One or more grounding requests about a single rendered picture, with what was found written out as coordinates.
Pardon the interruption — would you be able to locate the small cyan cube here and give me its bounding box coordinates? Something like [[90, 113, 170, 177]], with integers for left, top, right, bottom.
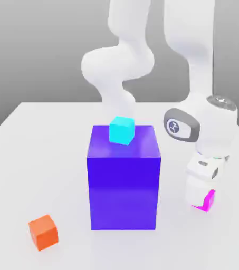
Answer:
[[109, 116, 136, 146]]

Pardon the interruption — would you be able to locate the small magenta cube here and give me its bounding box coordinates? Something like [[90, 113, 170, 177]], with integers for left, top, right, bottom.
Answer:
[[190, 189, 216, 212]]

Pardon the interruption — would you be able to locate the large blue box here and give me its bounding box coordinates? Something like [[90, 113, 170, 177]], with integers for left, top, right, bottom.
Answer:
[[87, 124, 161, 231]]

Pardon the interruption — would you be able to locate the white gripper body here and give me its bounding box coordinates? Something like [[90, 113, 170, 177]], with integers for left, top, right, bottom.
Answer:
[[185, 174, 216, 206]]

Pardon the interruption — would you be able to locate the small orange cube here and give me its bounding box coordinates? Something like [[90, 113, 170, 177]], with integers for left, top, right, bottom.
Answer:
[[28, 214, 60, 252]]

